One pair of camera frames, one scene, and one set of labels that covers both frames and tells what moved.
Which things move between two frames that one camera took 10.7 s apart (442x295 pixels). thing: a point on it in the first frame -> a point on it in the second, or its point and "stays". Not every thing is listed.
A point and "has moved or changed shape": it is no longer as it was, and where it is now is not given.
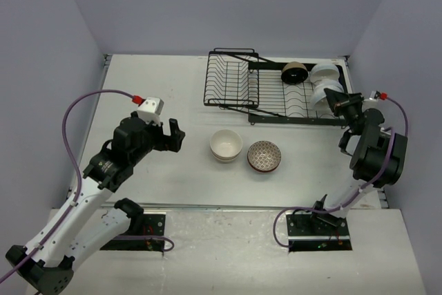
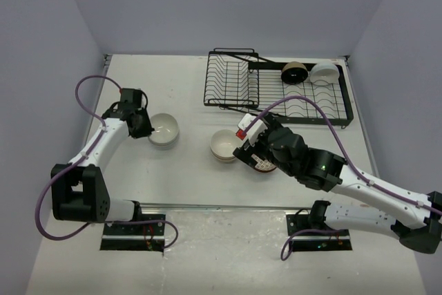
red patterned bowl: [262, 170] stays
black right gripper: [337, 100] -> [245, 152]
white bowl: [329, 84] has moved or changed shape
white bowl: [324, 72] stays
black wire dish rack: [237, 79] stays
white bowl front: [318, 93] has moved or changed shape
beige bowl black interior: [294, 73] stays
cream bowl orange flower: [226, 159] stays
